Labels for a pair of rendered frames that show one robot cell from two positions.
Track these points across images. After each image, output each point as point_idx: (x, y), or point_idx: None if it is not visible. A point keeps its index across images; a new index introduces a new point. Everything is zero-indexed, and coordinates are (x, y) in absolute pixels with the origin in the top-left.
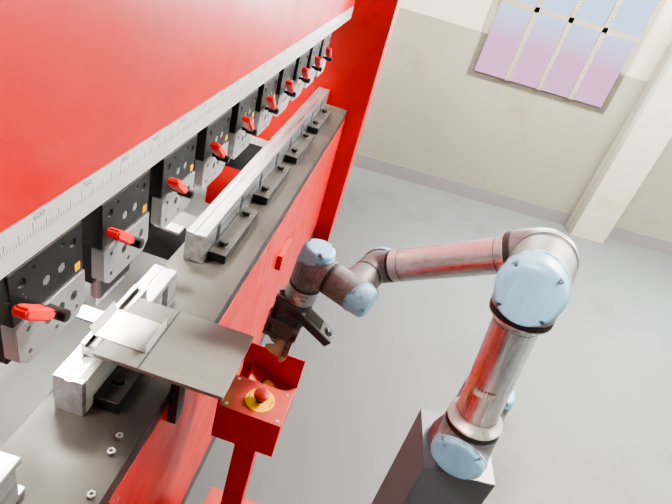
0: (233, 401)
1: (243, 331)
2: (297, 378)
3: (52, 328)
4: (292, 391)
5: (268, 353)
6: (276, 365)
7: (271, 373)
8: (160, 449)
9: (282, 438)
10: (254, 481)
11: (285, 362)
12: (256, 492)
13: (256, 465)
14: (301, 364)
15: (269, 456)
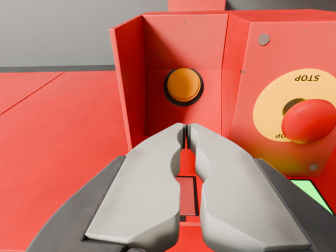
0: (306, 158)
1: (34, 120)
2: (136, 25)
3: None
4: (157, 23)
5: (136, 141)
6: (139, 99)
7: (145, 91)
8: (333, 177)
9: (82, 5)
10: (135, 15)
11: (132, 87)
12: (144, 9)
13: (120, 20)
14: (122, 37)
15: (106, 11)
